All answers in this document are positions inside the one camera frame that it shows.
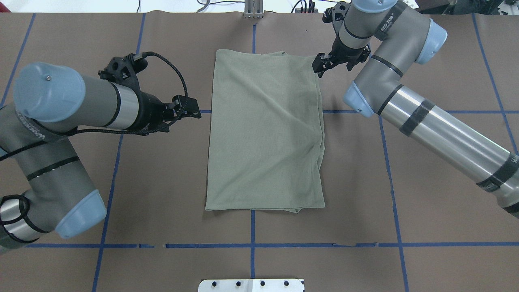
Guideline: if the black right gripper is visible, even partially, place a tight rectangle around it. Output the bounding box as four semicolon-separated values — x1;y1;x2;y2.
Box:
312;36;371;78

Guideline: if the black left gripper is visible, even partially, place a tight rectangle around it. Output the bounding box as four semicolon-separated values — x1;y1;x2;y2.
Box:
136;92;202;133

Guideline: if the olive green long-sleeve shirt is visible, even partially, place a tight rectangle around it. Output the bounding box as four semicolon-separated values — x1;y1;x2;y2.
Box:
205;49;326;213

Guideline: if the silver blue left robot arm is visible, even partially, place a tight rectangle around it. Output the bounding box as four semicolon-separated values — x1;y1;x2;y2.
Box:
1;55;202;253

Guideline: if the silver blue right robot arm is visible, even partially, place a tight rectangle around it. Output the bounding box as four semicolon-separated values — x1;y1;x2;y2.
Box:
313;0;518;217

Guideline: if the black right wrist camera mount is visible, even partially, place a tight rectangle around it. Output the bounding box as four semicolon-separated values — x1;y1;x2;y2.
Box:
322;1;352;35

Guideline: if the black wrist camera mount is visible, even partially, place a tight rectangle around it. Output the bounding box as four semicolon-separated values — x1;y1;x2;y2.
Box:
322;1;352;35
98;53;148;93

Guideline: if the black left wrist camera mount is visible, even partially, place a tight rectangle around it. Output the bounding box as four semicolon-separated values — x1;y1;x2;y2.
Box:
98;53;148;93

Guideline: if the aluminium frame post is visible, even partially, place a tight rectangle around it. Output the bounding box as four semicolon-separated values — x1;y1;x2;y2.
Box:
243;0;264;19

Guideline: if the white pedestal column with base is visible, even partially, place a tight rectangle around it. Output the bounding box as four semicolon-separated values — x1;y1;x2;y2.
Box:
198;278;305;292

